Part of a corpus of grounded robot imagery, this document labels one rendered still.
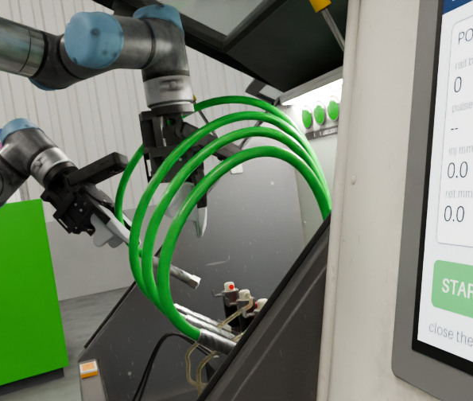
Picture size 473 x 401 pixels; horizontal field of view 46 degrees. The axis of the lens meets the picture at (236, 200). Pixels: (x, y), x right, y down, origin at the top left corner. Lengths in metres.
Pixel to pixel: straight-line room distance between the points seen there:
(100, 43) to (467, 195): 0.55
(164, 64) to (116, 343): 0.62
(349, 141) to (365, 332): 0.19
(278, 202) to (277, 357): 0.73
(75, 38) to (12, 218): 3.37
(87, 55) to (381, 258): 0.49
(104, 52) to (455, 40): 0.50
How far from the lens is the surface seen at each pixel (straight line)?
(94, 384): 1.08
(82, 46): 0.82
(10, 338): 4.24
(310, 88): 1.11
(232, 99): 0.98
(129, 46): 0.83
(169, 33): 0.89
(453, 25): 0.46
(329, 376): 0.60
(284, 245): 1.29
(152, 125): 0.90
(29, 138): 1.14
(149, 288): 0.73
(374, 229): 0.51
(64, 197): 1.09
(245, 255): 1.26
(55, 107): 7.49
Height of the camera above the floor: 1.29
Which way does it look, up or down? 3 degrees down
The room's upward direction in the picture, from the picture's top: 8 degrees counter-clockwise
